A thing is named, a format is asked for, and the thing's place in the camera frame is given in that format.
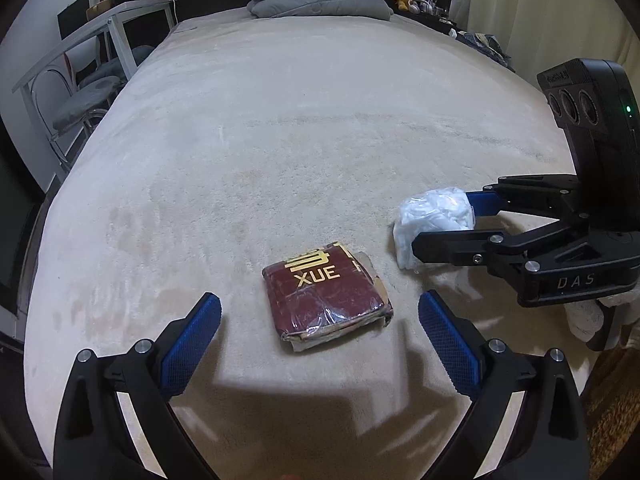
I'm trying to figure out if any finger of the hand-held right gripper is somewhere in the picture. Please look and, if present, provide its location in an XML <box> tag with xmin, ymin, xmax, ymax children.
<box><xmin>411</xmin><ymin>217</ymin><xmax>591</xmax><ymax>273</ymax></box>
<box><xmin>467</xmin><ymin>174</ymin><xmax>583</xmax><ymax>221</ymax></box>

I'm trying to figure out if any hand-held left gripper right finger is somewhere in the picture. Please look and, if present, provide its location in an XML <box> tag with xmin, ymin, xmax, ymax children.
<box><xmin>417</xmin><ymin>289</ymin><xmax>591</xmax><ymax>480</ymax></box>

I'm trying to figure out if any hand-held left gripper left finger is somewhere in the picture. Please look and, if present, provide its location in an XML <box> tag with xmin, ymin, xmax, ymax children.
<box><xmin>52</xmin><ymin>291</ymin><xmax>223</xmax><ymax>480</ymax></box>

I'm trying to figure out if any white plastic bag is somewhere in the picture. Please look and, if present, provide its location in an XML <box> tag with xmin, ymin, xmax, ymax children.
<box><xmin>392</xmin><ymin>186</ymin><xmax>476</xmax><ymax>273</ymax></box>

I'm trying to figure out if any dark red plastic-wrapped box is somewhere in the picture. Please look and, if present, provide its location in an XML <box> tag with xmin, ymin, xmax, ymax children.
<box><xmin>262</xmin><ymin>241</ymin><xmax>394</xmax><ymax>356</ymax></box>

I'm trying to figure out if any person's right forearm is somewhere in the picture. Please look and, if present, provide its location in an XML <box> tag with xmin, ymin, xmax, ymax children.
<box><xmin>565</xmin><ymin>290</ymin><xmax>626</xmax><ymax>342</ymax></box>

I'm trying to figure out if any dark patterned cloth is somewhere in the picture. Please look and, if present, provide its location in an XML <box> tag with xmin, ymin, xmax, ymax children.
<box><xmin>457</xmin><ymin>30</ymin><xmax>516</xmax><ymax>73</ymax></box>

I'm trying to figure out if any brown patterned rug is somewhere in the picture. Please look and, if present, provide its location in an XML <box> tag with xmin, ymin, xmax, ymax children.
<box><xmin>582</xmin><ymin>345</ymin><xmax>640</xmax><ymax>463</ymax></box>

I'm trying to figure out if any cream curtain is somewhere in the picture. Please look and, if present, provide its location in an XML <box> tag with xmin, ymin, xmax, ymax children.
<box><xmin>467</xmin><ymin>0</ymin><xmax>640</xmax><ymax>92</ymax></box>

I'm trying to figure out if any beige fleece blanket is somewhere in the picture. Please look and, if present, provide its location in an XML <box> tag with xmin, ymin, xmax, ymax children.
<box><xmin>22</xmin><ymin>10</ymin><xmax>583</xmax><ymax>480</ymax></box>

